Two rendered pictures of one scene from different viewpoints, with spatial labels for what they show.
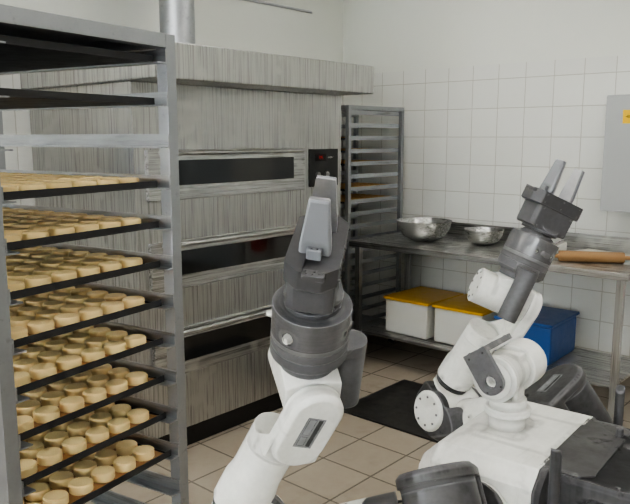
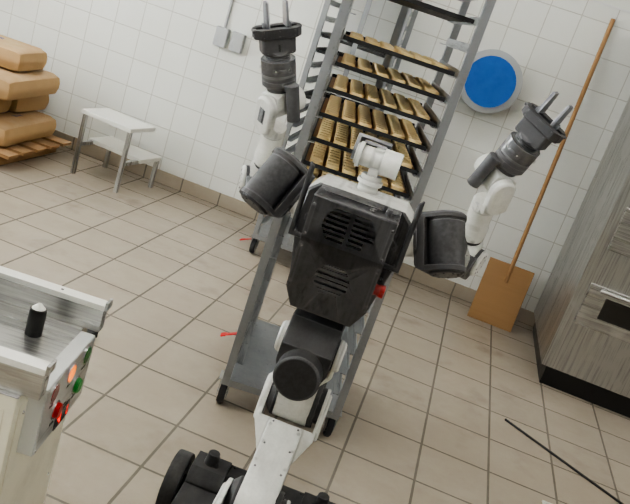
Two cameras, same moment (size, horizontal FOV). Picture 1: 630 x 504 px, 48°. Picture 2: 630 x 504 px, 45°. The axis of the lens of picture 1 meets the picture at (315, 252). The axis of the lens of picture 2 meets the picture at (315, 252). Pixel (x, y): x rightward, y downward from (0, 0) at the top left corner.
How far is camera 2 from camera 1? 1.77 m
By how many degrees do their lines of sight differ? 55
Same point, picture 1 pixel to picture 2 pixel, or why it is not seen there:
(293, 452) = (258, 123)
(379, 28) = not seen: outside the picture
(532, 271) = (499, 159)
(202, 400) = (613, 370)
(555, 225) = (531, 136)
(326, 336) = (265, 67)
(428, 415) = not seen: hidden behind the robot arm
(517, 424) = (361, 186)
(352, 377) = (287, 103)
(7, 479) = not seen: hidden behind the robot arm
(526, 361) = (381, 156)
